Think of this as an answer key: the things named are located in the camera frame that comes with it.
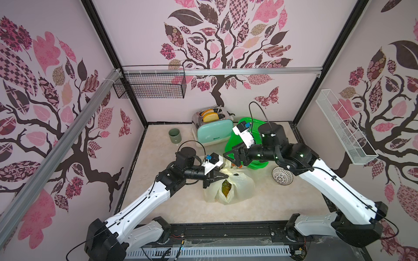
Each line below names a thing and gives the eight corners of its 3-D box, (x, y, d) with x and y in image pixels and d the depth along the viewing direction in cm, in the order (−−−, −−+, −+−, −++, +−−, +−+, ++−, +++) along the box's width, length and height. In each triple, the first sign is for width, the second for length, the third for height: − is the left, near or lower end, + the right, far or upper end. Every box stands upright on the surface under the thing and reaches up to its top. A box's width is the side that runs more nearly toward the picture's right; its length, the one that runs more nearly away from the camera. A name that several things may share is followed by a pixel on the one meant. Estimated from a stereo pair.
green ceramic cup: (169, 143, 110) (167, 137, 105) (171, 134, 116) (169, 128, 111) (180, 143, 110) (179, 137, 105) (182, 134, 116) (181, 128, 111)
